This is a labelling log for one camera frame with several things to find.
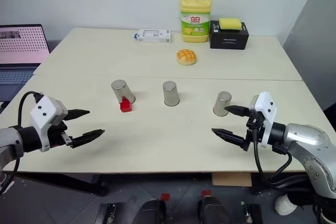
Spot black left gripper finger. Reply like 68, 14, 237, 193
64, 108, 91, 122
70, 129, 106, 149

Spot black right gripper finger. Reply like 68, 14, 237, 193
211, 127, 247, 146
225, 105, 250, 118

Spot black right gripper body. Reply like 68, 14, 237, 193
242, 109, 266, 152

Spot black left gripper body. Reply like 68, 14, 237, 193
48, 120, 75, 148

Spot steel cup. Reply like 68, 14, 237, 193
162, 80, 181, 107
110, 79, 137, 104
212, 91, 233, 117

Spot brown cardboard piece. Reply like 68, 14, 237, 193
212, 172, 253, 187

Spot red toy block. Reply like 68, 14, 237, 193
119, 97, 133, 113

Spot black cardboard box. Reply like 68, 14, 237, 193
209, 19, 250, 51

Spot golden pineapple bun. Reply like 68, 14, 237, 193
176, 48, 198, 66

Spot dark rounded shape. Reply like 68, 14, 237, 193
197, 196, 232, 224
138, 199, 167, 224

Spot white round cap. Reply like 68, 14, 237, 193
274, 193, 294, 216

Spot open laptop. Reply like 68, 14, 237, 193
0, 24, 51, 103

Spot yellow sponge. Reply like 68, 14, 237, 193
218, 17, 243, 31

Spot yellow detergent pump bottle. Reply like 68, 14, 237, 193
175, 0, 213, 44

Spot white flat carton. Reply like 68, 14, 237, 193
133, 28, 173, 44

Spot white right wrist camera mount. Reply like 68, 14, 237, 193
248, 91, 278, 148

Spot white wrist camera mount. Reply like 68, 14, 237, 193
29, 95, 69, 153
248, 91, 278, 148

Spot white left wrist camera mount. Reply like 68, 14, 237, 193
29, 95, 69, 153

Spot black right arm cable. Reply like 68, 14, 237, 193
251, 126, 293, 190

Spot black table frame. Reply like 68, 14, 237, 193
58, 172, 317, 197

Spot black base bracket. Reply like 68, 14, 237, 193
94, 202, 118, 224
239, 200, 264, 224

